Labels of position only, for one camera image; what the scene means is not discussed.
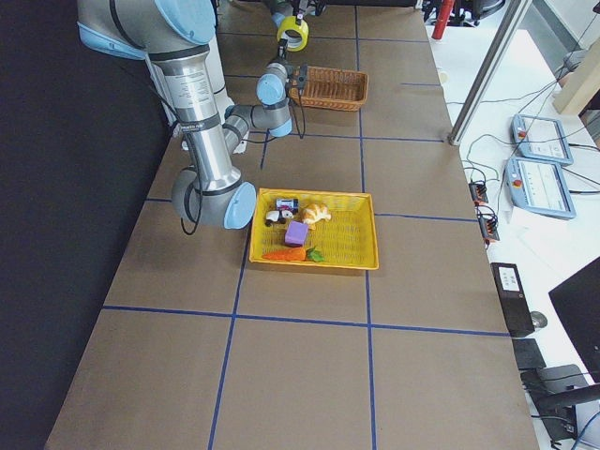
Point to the far orange connector block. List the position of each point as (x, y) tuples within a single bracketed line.
[(478, 190)]

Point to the red cylinder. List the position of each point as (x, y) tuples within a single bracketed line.
[(444, 10)]

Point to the orange toy carrot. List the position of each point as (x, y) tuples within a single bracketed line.
[(295, 254)]

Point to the far teach pendant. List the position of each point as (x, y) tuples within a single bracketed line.
[(541, 138)]

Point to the toy croissant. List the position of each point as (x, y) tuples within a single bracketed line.
[(314, 213)]

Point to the aluminium frame post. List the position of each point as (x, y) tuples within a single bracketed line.
[(510, 23)]

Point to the yellow woven plastic basket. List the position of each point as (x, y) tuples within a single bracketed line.
[(347, 241)]

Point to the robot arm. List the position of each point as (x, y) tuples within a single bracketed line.
[(282, 9), (175, 37)]

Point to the black box with label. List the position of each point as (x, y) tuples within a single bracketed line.
[(517, 315)]

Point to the toy panda figure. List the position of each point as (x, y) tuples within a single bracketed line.
[(281, 216)]

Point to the purple foam block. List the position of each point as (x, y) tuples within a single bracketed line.
[(296, 234)]

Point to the black monitor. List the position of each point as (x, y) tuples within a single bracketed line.
[(576, 302)]

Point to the near teach pendant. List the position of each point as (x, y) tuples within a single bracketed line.
[(539, 187)]

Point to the yellow tape roll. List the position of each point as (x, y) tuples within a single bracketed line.
[(297, 36)]

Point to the teach pendant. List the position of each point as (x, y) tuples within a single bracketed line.
[(539, 187), (541, 138)]

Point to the brown wicker basket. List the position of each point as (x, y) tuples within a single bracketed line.
[(333, 89)]

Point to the black monitor stand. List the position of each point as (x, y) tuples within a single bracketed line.
[(565, 402)]

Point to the orange connector block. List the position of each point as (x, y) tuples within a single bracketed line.
[(478, 190), (488, 224)]

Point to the small purple can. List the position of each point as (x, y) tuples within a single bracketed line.
[(291, 204)]

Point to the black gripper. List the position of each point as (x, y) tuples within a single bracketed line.
[(282, 50), (298, 7)]

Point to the near orange connector block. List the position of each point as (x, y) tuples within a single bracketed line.
[(488, 224)]

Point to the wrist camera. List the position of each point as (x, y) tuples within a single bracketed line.
[(300, 78)]

